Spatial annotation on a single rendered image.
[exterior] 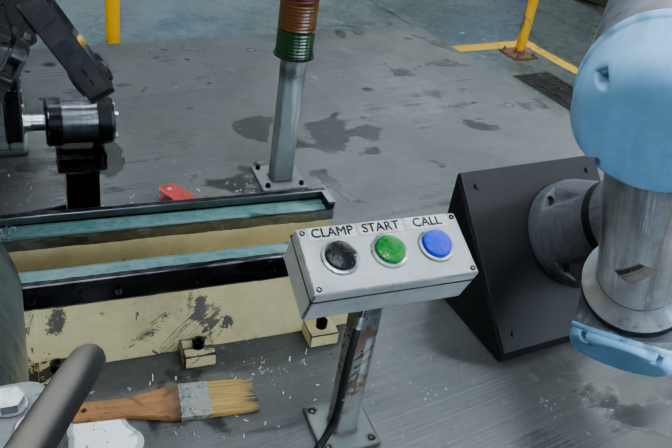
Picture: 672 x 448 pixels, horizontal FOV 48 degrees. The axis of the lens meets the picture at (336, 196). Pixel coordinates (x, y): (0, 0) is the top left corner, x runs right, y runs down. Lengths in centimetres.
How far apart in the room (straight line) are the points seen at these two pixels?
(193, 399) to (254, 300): 14
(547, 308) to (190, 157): 66
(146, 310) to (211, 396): 12
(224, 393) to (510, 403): 35
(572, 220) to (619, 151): 48
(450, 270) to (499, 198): 34
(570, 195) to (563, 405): 27
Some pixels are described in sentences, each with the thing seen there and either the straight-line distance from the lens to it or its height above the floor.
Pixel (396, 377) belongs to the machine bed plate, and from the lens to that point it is 96.
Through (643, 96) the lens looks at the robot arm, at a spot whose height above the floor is 130.
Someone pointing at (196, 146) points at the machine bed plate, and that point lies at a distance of 138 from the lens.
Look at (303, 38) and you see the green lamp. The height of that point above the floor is 107.
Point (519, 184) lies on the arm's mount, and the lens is 107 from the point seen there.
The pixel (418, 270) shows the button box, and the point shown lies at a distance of 70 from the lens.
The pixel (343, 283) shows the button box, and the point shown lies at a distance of 67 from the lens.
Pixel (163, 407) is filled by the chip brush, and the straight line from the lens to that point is 88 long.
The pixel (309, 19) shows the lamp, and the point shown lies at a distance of 115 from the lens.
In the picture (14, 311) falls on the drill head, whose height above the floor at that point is 108.
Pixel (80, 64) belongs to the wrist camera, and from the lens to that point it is 72.
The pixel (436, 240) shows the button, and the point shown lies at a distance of 72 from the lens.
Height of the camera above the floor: 147
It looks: 32 degrees down
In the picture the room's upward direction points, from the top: 9 degrees clockwise
